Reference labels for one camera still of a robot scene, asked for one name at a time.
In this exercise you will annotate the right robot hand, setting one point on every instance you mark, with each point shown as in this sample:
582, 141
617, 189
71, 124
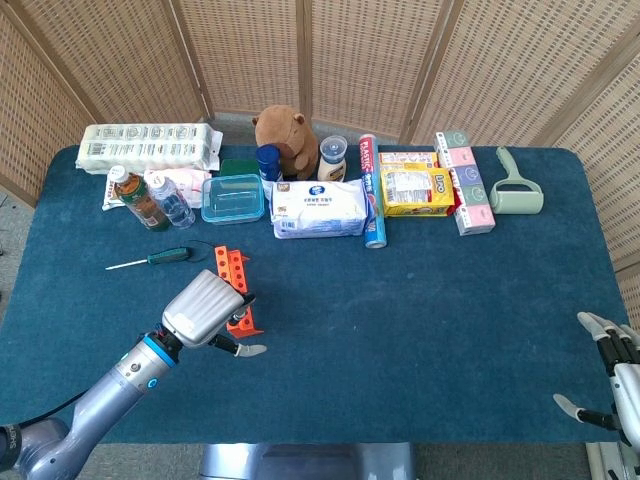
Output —
625, 390

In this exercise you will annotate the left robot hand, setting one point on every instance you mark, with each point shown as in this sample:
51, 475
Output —
200, 310

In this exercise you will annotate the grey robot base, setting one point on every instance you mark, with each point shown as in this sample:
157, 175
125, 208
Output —
300, 462

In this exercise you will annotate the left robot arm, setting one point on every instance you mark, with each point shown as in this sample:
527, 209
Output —
115, 385

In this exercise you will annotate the orange tool rack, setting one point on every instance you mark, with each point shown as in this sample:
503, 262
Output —
235, 270

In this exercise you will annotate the clear water bottle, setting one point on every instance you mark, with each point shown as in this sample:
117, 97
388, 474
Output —
175, 205

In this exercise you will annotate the clear blue-lidded food container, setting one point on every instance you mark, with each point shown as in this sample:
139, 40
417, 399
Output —
232, 200

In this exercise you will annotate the green tea bottle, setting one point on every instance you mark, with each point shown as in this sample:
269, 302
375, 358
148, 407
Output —
145, 202

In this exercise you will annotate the white pink snack bag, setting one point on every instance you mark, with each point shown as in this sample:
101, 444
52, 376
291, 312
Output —
192, 182

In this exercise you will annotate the dark green box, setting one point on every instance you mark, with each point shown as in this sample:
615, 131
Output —
240, 167

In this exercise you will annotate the white wet wipes pack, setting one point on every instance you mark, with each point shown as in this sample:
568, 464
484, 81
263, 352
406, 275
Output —
320, 210

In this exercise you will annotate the blue white spray can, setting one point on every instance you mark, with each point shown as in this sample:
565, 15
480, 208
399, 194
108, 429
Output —
270, 162

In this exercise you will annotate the white toilet paper pack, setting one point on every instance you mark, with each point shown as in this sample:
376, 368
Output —
145, 145

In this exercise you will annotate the blue plastic wrap roll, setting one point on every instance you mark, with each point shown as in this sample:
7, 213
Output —
374, 230

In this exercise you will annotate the white clear-capped sauce bottle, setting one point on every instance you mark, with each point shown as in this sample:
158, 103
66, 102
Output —
332, 167

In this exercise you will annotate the brown capybara plush toy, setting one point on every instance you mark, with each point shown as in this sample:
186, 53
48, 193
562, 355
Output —
287, 135

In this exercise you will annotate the blue felt table cover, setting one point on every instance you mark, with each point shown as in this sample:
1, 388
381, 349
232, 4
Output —
400, 325

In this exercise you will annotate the green lint roller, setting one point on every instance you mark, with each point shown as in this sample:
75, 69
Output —
515, 200

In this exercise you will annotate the yellow snack bag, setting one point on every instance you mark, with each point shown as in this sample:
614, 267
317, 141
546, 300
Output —
415, 192

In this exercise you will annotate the pastel tissue pack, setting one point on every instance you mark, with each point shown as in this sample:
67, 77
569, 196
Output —
470, 195

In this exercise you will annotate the red yellow snack box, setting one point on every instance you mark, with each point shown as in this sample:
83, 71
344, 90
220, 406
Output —
405, 159

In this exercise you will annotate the wicker folding screen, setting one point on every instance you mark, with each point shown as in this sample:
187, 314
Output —
350, 50

